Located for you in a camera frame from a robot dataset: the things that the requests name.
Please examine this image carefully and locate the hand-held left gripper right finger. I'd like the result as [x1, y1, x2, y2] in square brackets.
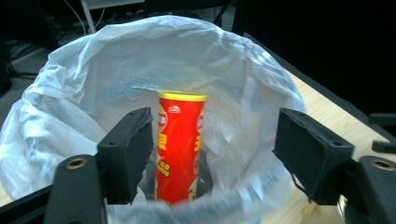
[273, 107, 355, 206]

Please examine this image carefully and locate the white metal desk frame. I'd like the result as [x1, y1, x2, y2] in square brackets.
[79, 0, 147, 35]

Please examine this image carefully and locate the red chips can yellow lid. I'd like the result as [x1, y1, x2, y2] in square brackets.
[154, 90, 208, 207]

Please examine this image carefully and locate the white floor cable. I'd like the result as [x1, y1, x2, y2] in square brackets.
[63, 0, 107, 35]

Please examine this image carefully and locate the beige strainer bowl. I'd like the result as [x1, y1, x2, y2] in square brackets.
[335, 193, 354, 224]

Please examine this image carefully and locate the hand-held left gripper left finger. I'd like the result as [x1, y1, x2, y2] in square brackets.
[96, 106, 154, 205]

